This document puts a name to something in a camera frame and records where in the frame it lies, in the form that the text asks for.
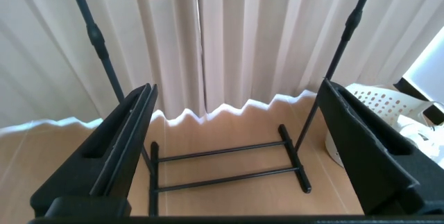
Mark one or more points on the white laundry basket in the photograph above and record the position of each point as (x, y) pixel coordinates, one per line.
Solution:
(378, 101)

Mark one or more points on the beige curtain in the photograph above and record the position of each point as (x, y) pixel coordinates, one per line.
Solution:
(243, 43)

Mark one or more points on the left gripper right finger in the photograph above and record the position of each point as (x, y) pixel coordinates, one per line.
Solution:
(374, 168)

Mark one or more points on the white garment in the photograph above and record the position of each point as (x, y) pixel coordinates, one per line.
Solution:
(419, 134)

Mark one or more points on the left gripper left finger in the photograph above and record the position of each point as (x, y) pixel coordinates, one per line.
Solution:
(69, 186)

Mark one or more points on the black clothes rack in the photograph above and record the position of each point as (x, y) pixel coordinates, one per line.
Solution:
(95, 38)

